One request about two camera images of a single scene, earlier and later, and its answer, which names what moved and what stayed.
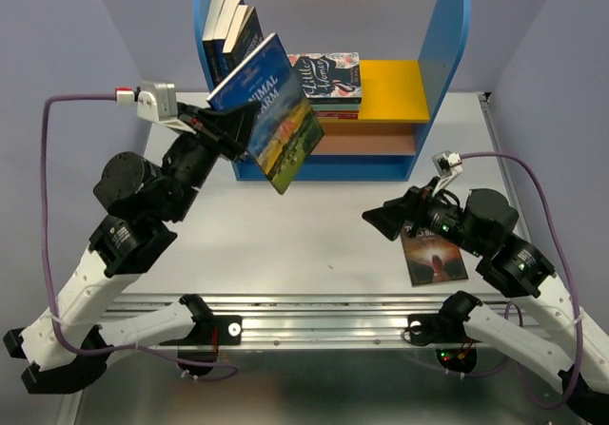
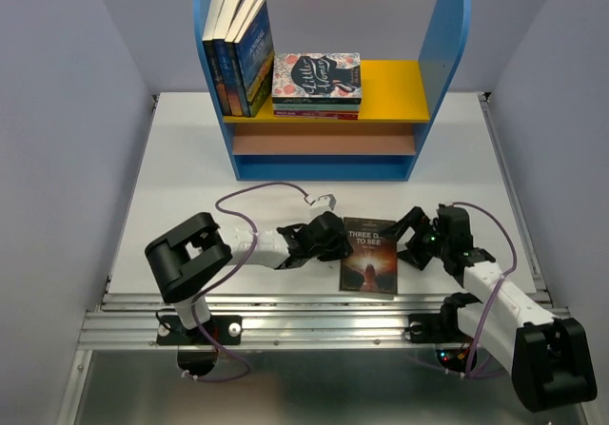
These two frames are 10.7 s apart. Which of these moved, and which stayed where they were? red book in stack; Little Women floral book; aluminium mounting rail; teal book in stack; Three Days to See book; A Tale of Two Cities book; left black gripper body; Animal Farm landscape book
Moved: Three Days to See book; Animal Farm landscape book; left black gripper body
Stayed: teal book in stack; aluminium mounting rail; A Tale of Two Cities book; Little Women floral book; red book in stack
